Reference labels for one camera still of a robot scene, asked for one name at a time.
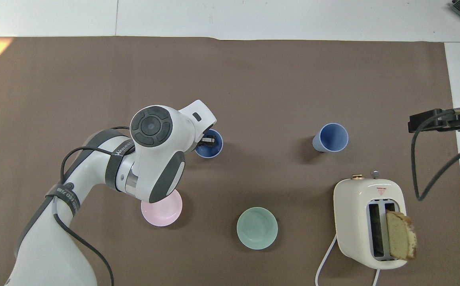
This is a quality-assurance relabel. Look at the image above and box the bread slice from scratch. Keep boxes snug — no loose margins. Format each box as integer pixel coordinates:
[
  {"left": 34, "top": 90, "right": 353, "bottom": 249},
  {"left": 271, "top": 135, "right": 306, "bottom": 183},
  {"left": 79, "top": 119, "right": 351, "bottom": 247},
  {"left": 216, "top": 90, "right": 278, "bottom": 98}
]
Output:
[{"left": 385, "top": 211, "right": 417, "bottom": 261}]

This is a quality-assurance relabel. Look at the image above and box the pink bowl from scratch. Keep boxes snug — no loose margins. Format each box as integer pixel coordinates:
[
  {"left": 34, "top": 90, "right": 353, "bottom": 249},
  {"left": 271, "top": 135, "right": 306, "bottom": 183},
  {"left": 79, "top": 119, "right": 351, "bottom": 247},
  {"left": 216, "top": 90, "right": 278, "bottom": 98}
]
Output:
[{"left": 141, "top": 189, "right": 183, "bottom": 227}]

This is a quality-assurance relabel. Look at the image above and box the cream white toaster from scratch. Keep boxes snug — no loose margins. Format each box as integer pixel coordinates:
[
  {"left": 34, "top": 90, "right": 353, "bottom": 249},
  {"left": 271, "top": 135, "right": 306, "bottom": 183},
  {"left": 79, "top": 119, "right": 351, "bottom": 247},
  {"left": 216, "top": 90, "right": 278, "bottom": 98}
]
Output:
[{"left": 333, "top": 171, "right": 408, "bottom": 270}]

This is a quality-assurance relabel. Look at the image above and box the dark blue cup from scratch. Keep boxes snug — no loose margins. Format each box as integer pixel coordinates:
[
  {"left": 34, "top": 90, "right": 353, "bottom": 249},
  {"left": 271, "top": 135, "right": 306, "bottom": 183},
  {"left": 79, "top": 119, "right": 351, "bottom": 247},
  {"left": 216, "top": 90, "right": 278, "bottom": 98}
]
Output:
[{"left": 194, "top": 129, "right": 224, "bottom": 159}]

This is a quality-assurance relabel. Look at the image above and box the green bowl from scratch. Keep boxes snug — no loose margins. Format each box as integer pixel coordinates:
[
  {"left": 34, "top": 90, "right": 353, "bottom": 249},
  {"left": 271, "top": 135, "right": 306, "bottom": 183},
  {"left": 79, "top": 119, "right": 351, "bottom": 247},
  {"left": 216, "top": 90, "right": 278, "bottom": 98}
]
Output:
[{"left": 236, "top": 207, "right": 278, "bottom": 250}]

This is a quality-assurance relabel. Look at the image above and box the white toaster cable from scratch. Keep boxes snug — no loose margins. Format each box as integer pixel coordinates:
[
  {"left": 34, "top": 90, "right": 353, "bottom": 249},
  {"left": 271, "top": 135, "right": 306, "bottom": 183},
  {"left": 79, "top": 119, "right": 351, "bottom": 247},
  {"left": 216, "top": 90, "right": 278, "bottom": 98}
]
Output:
[{"left": 315, "top": 234, "right": 381, "bottom": 286}]

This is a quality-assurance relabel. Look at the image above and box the light blue cup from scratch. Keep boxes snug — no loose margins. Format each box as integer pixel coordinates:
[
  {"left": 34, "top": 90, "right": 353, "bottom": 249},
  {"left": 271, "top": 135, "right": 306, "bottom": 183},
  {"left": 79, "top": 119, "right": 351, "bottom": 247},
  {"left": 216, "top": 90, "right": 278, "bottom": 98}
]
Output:
[{"left": 312, "top": 123, "right": 349, "bottom": 153}]

